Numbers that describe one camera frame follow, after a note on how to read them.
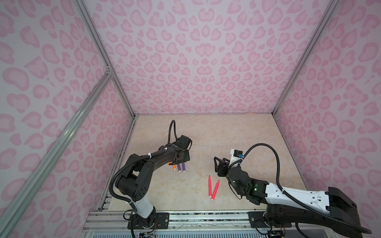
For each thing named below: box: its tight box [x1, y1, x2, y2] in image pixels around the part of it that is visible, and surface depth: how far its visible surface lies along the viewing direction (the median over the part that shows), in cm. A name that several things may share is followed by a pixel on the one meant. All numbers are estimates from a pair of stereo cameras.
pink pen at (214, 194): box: [211, 179, 220, 201], surface depth 84 cm
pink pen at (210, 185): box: [208, 175, 213, 197], surface depth 85 cm
